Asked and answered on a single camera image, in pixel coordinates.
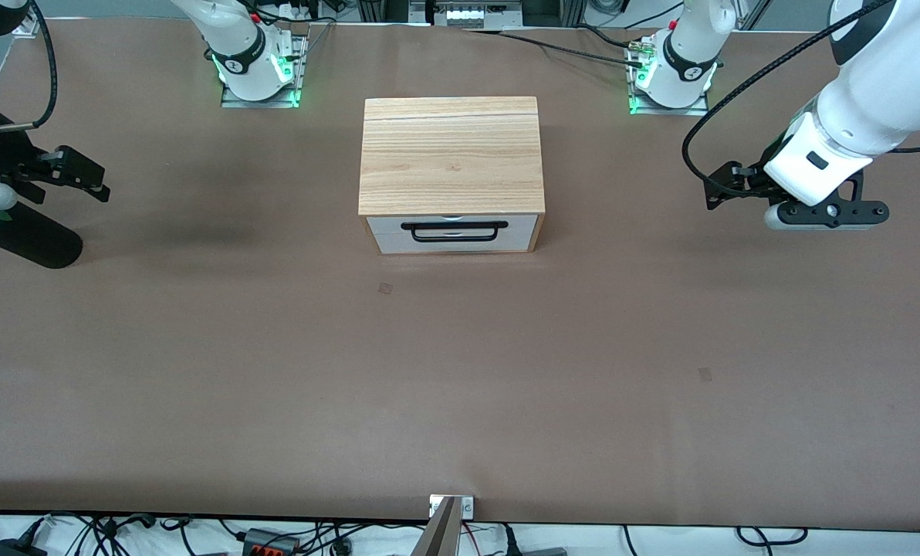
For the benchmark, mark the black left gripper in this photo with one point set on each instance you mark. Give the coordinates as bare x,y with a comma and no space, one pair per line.
747,183

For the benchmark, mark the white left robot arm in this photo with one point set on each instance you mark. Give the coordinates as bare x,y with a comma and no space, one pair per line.
877,100

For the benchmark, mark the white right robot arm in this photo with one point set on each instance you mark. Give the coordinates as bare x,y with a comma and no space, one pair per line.
244,46

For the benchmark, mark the wooden drawer cabinet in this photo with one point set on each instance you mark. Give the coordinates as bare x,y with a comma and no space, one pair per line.
451,150

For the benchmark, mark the black vase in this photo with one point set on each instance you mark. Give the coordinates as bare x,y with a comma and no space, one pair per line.
35,241

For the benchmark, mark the white power strip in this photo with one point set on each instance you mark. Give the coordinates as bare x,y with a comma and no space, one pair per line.
466,15

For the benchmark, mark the black power adapter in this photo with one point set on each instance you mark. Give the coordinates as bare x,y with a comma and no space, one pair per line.
12,549

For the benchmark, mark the black box with orange connectors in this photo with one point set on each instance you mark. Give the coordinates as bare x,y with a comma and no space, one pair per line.
271,542

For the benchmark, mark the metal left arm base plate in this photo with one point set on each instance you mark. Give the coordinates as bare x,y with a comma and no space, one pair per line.
691,108

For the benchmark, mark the aluminium frame corner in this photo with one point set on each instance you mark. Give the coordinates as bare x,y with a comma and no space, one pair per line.
25,31

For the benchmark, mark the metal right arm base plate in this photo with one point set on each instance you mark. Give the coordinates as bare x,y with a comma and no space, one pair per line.
232,102

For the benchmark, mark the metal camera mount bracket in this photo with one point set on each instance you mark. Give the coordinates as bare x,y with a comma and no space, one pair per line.
448,525

